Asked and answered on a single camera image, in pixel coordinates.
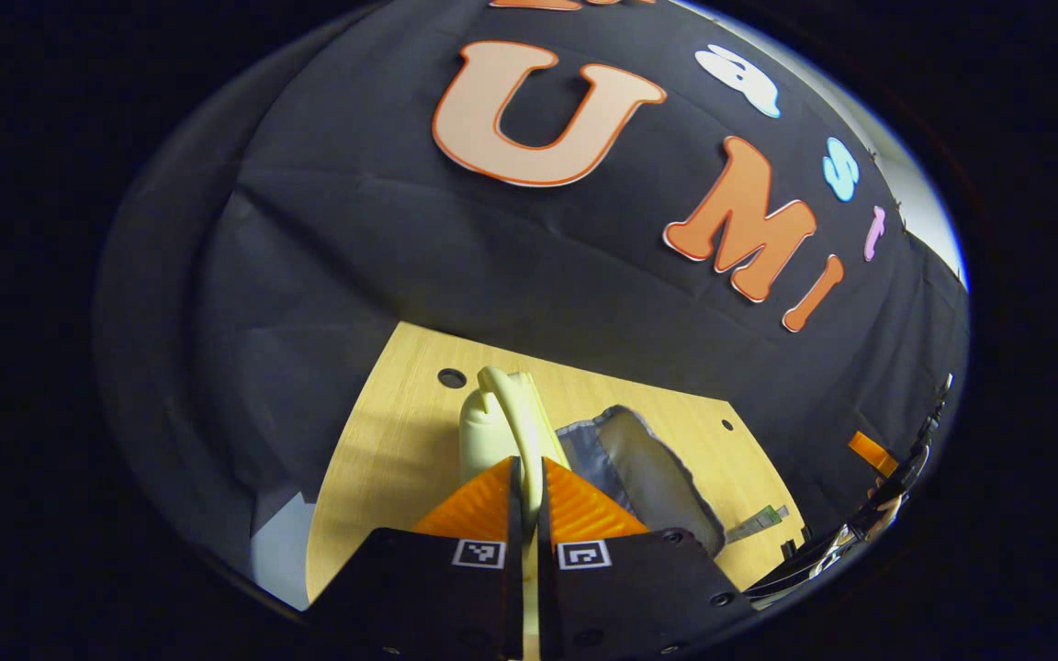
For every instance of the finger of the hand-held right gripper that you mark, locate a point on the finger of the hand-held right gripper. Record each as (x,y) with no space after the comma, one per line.
(871,453)

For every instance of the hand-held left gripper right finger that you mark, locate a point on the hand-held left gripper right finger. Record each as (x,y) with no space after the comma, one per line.
(621,597)

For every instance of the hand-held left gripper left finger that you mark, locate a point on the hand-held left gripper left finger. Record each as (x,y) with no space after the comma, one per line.
(455,606)

